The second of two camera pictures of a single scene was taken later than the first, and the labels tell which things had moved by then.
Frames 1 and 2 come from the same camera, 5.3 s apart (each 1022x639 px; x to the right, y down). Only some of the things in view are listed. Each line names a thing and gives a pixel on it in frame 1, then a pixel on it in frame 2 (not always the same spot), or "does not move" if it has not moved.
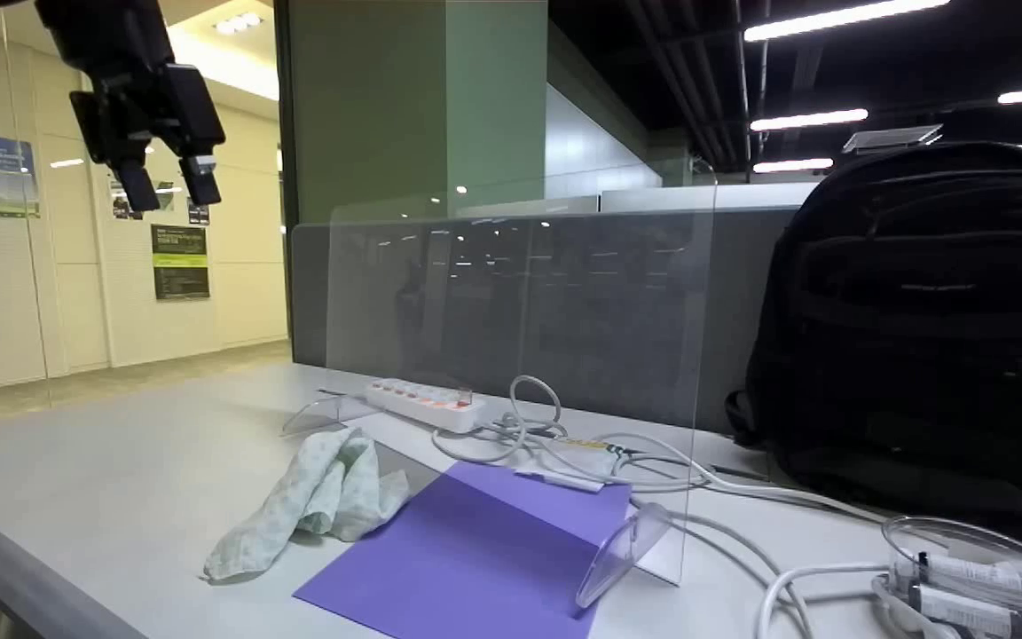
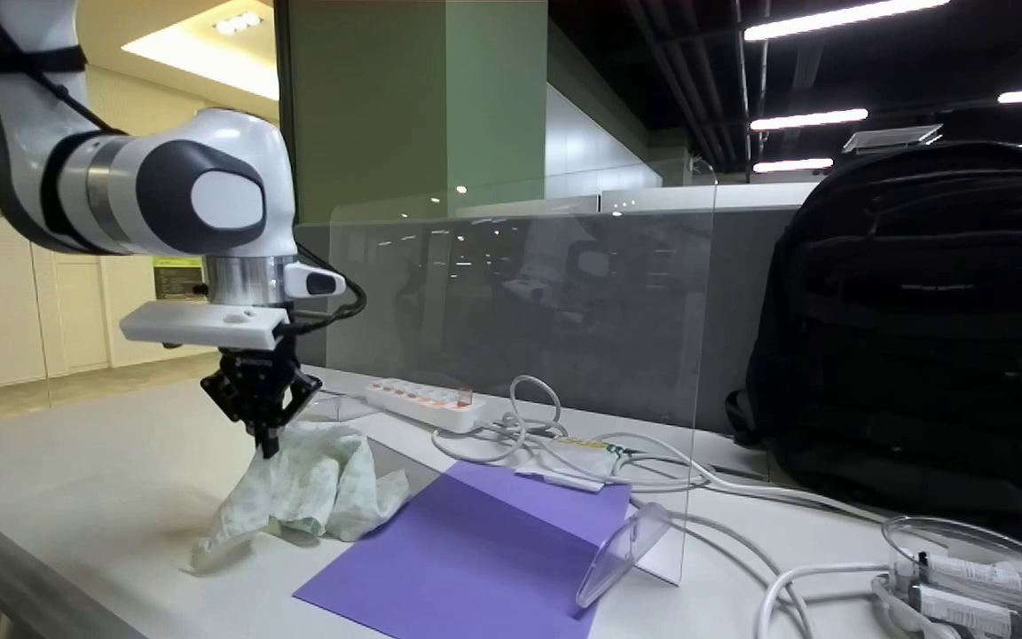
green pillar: [416, 105] does not move
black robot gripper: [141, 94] → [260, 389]
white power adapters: [943, 599] does not move
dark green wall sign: [180, 261] does not move
